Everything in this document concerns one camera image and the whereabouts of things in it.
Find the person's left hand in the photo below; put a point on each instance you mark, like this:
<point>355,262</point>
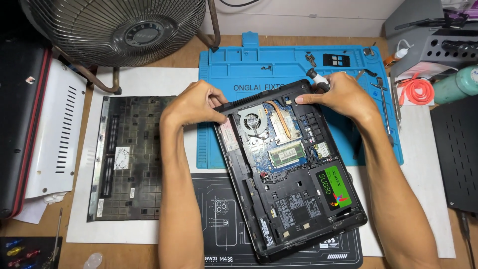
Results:
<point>190,102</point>

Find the person's right hand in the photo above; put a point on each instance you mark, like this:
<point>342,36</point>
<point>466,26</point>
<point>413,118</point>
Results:
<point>347,95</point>

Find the black and white screwdriver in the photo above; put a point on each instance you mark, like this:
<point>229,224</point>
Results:
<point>317,77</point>

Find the black laptop base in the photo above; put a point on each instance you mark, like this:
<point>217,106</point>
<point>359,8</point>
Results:
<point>295,194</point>

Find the small black part white squares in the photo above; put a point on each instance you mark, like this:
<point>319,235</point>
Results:
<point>336,60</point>

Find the long metal spudger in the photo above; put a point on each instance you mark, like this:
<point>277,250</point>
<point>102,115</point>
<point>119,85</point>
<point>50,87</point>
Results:
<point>384,108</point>

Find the round metal part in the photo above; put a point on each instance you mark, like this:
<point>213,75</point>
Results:
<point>369,51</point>

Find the metal tweezers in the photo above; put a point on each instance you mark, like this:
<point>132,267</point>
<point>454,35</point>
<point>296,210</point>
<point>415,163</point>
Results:
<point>396,108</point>

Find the small glue bottle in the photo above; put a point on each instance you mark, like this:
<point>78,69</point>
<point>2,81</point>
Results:
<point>397,54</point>

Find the black laptop bottom cover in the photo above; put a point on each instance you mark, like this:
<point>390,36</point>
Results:
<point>130,157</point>

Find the blue silicone repair mat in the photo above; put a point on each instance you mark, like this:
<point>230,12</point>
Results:
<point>261,59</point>

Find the small dark screws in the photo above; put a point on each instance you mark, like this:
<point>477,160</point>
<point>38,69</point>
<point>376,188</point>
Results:
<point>266,68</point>

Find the black and green solid-state drive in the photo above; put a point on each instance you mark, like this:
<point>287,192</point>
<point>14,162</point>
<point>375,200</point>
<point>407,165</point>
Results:
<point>333,188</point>

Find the grey tool stand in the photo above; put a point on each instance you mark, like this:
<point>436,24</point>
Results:
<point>414,22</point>

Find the black printed work mat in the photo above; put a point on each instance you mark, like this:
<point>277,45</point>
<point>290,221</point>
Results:
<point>224,198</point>

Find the metal cage desk fan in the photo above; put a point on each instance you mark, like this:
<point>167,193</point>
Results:
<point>119,30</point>

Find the green bottle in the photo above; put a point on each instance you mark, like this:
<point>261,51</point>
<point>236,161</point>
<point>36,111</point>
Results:
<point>455,84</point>

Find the black perforated panel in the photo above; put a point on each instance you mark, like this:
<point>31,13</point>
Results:
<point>457,149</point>

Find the white perforated metal panel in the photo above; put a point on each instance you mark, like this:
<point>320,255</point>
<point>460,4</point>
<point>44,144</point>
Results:
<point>52,130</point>

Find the large white sheet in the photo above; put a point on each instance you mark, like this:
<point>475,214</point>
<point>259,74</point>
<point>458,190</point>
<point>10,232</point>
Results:
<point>80,209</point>

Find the black and red case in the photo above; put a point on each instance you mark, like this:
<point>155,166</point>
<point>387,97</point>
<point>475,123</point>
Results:
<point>18,123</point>

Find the clear plastic piece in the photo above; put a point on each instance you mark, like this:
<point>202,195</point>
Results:
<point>92,261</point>

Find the white crumpled paper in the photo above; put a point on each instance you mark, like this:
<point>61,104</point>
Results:
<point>35,209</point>

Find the thin metal screwdriver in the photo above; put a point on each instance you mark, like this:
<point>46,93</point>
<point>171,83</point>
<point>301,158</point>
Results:
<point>57,235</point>

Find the black tray of coloured bits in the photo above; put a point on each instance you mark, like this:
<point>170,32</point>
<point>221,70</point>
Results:
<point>22,254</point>

